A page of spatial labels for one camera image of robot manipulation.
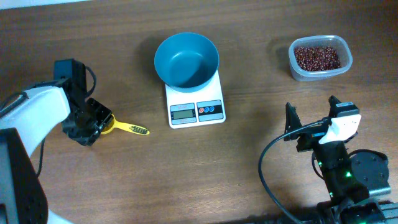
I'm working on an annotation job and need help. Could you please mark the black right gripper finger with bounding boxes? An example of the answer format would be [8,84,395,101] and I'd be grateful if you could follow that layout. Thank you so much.
[284,103,302,141]
[328,95,341,117]

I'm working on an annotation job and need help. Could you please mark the yellow measuring scoop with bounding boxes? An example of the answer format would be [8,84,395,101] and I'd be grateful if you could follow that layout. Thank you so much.
[101,114,150,136]

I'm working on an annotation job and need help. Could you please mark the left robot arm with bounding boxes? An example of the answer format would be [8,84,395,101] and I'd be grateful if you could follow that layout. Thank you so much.
[1,58,113,223]

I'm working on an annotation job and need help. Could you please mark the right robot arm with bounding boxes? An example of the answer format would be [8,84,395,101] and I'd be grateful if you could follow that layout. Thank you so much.
[284,96,397,223]

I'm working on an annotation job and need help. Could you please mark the white digital kitchen scale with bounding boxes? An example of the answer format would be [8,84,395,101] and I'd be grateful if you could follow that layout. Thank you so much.
[165,72,226,129]

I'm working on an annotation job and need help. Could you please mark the blue plastic bowl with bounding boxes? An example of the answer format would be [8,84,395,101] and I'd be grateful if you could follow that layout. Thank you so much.
[154,32,220,92]

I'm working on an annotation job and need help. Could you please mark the red adzuki beans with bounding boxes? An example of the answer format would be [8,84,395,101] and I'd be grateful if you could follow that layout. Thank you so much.
[294,47,341,72]

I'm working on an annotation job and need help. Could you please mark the clear plastic container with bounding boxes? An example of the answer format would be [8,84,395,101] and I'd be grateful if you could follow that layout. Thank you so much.
[288,35,353,82]

